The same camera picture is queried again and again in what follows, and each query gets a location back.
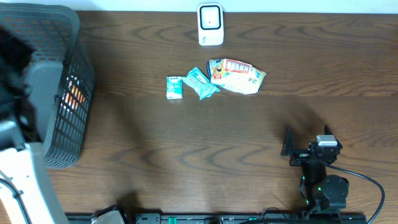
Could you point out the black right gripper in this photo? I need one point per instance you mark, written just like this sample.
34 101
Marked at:
289 145

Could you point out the yellow snack bag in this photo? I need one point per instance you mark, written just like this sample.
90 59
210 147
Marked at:
236 76

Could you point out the teal wet wipes pack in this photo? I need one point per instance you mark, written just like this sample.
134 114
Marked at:
199 82

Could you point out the teal tissue pack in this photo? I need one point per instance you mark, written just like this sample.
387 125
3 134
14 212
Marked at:
174 89

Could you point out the orange snack packet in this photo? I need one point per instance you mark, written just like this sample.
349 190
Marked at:
73 97

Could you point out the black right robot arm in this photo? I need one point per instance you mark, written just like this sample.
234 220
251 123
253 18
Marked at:
323 193

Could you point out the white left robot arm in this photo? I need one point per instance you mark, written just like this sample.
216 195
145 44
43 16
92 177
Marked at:
26 189

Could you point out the white barcode scanner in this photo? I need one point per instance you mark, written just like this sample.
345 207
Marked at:
210 24

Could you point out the grey plastic mesh basket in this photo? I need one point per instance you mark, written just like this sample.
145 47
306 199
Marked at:
53 33

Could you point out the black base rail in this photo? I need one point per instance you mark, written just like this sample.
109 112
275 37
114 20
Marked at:
248 218

